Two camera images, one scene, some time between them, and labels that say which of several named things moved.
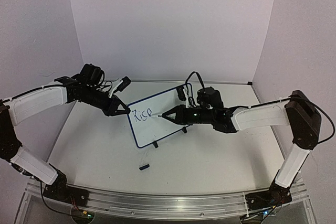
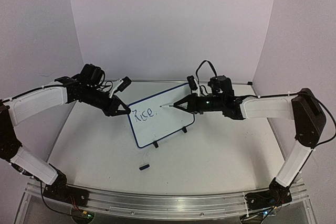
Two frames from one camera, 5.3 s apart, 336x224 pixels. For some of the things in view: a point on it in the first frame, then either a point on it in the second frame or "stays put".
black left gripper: [111, 108] stays put
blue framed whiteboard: [147, 124] stays put
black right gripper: [180, 115] -> [192, 104]
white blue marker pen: [170, 116] -> [170, 105]
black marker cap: [144, 167] stays put
